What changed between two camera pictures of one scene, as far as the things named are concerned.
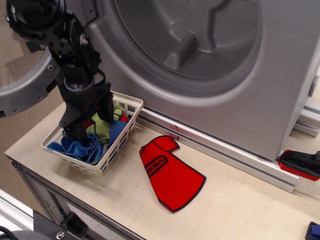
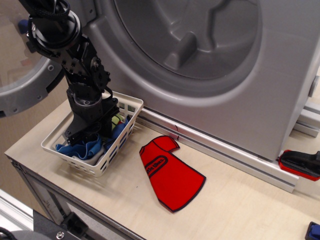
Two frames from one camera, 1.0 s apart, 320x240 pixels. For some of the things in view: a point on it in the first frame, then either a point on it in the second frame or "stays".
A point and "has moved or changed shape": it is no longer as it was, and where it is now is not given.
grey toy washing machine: [240, 70] stays
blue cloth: [91, 152] has moved or changed shape
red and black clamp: [306, 165] stays
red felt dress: [176, 185] stays
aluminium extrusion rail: [259, 165] stays
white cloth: [105, 148] → [93, 159]
